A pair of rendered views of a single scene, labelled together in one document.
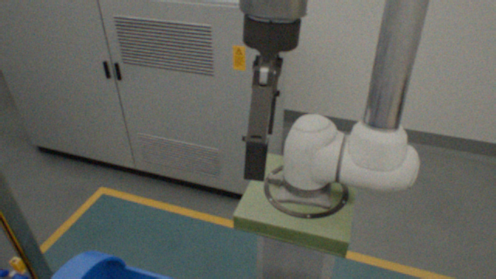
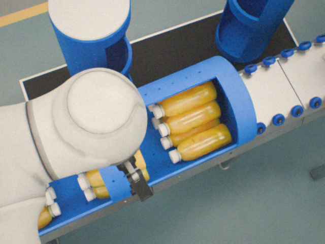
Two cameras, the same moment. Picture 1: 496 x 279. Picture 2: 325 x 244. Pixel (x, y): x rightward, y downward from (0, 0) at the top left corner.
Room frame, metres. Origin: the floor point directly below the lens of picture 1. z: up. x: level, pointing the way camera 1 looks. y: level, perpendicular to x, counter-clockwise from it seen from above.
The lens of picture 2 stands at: (0.62, -0.11, 2.43)
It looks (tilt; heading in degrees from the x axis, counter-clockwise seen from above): 73 degrees down; 128
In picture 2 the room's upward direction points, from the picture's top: 11 degrees clockwise
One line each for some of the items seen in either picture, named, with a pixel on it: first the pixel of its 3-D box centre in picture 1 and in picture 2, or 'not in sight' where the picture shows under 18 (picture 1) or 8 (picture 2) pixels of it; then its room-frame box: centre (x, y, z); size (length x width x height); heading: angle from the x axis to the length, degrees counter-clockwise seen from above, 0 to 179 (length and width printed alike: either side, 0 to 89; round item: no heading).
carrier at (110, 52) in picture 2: not in sight; (99, 57); (-0.11, 0.29, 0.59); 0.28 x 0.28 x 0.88
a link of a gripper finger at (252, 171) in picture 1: (256, 159); not in sight; (0.39, -0.01, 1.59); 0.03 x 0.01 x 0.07; 81
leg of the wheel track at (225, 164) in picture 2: not in sight; (235, 151); (0.57, 0.54, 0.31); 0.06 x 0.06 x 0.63; 74
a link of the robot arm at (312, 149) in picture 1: (312, 149); not in sight; (0.92, -0.21, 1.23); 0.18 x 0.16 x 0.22; 69
